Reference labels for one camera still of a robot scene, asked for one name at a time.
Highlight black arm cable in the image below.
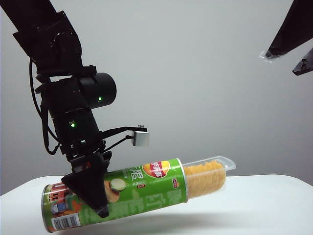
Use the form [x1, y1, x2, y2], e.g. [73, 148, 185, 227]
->
[28, 58, 62, 155]

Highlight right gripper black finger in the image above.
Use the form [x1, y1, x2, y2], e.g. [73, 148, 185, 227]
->
[292, 46, 313, 76]
[266, 0, 313, 59]

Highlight green Lay's chips can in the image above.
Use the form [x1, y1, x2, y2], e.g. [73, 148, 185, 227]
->
[41, 158, 189, 233]

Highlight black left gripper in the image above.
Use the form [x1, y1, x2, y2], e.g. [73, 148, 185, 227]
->
[60, 132, 112, 219]

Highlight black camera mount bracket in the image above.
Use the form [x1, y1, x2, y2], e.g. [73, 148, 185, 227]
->
[100, 124, 149, 138]

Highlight clear tape piece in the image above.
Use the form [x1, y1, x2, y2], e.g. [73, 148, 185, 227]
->
[258, 49, 274, 64]

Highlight transparent plastic chip tray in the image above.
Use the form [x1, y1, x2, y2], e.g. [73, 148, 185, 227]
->
[182, 155, 237, 198]

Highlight thin black camera cable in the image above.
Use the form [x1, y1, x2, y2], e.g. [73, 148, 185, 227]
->
[104, 135, 134, 150]

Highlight stack of orange potato chips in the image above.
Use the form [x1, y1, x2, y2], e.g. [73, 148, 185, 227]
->
[183, 159, 225, 196]

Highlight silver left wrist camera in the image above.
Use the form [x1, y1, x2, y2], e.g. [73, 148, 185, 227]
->
[131, 129, 150, 147]

